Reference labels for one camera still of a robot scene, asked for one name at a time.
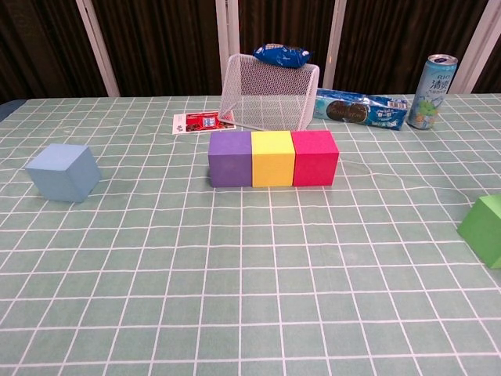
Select light blue foam cube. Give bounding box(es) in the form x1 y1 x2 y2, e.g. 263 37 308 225
23 143 102 204

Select yellow foam cube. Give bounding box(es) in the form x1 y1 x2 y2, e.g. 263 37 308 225
250 131 297 188

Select magenta foam cube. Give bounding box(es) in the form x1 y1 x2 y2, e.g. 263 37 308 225
291 130 340 187

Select red and white card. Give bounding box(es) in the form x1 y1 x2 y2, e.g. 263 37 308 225
171 110 238 136

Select blue table pad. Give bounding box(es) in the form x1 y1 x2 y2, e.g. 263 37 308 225
0 98 24 122

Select small blue cookie packet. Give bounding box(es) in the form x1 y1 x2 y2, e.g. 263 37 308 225
252 43 312 70

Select green foam cube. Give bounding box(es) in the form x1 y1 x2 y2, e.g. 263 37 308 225
456 194 501 270

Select light blue drink can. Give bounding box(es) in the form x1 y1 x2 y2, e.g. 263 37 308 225
405 53 459 131

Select white frame post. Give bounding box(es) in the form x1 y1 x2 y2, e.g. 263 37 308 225
74 0 121 98
461 0 501 94
214 0 240 97
323 0 348 90

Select long blue cookie package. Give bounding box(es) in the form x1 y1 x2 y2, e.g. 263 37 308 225
312 88 411 132

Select purple foam cube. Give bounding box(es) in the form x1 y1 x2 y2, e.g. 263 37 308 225
207 132 254 188

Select white wire mesh basket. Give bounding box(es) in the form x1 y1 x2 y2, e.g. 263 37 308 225
218 53 321 133

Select green checked tablecloth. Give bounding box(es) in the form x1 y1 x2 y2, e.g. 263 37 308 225
0 92 501 376

